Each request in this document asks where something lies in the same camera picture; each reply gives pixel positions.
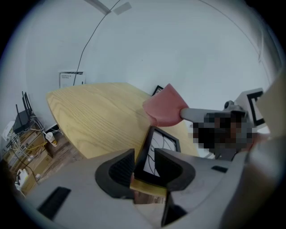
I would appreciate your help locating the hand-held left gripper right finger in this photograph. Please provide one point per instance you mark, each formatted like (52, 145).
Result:
(176, 170)

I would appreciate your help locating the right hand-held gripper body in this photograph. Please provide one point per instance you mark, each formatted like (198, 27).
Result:
(248, 103)

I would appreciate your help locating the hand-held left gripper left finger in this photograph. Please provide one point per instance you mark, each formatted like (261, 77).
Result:
(116, 172)

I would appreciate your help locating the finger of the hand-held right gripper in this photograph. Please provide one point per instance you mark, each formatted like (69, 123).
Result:
(194, 114)

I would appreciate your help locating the pink cloth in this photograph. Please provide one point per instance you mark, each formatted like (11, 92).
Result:
(165, 105)

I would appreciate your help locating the person's head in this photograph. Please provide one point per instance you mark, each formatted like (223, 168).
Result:
(223, 134)

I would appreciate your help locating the white paper cup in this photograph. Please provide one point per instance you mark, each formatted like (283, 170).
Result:
(51, 139)

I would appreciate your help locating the large cardboard box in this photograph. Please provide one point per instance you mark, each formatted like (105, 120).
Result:
(39, 165)

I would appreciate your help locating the flat cardboard box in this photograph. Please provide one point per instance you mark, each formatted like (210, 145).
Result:
(31, 139)

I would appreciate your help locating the white plastic device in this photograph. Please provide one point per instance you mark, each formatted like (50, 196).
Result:
(21, 179)

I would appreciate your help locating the black router with antennas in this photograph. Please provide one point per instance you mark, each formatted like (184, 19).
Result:
(22, 119)

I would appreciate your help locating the grey tape strip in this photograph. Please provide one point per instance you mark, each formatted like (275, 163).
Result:
(122, 8)

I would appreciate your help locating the small black picture frame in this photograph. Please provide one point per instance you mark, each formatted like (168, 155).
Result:
(157, 90)

